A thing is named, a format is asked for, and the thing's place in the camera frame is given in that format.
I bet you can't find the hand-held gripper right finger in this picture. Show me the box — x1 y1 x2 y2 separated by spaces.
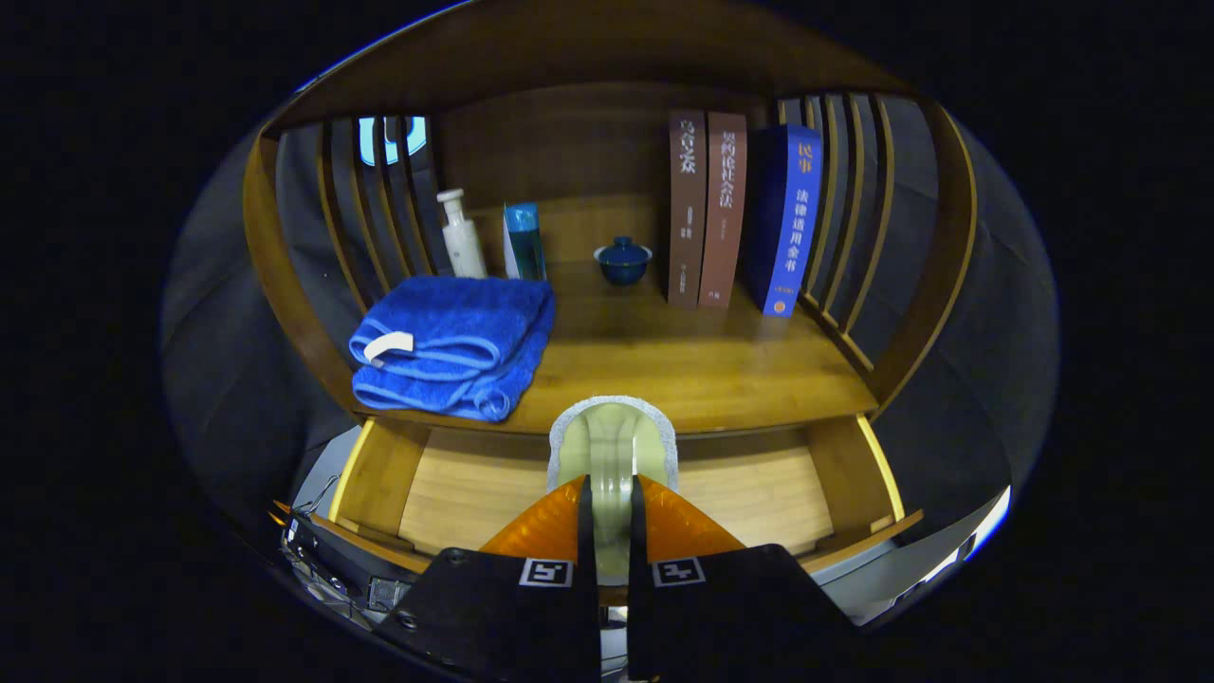
626 474 859 682

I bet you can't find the wooden countertop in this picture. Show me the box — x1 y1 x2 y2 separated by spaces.
356 194 878 435

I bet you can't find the white pump bottle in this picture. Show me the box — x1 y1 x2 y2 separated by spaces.
436 188 487 280

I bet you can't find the blue folded towel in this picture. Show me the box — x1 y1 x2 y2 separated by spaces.
348 275 557 423

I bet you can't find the dark brown book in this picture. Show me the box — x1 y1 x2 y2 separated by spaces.
667 109 708 311

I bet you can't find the dark blue lidded teacup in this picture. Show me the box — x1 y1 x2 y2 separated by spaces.
594 236 653 287

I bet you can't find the pale green handled scrub sponge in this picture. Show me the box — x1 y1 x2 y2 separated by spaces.
547 395 680 584

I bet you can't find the wooden cabinet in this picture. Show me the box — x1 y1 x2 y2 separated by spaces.
242 0 978 447

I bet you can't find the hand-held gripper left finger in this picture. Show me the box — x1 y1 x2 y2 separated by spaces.
375 474 600 683

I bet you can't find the wooden drawer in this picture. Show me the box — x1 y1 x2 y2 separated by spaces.
327 413 926 608

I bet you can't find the blue book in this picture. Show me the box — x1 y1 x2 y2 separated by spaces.
749 123 824 318

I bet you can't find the black electronic device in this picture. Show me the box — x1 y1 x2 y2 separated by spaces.
278 512 418 622

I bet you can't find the reddish brown book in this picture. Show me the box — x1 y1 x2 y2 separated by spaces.
699 112 748 310

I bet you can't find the teal tube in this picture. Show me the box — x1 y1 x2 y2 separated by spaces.
503 202 548 282

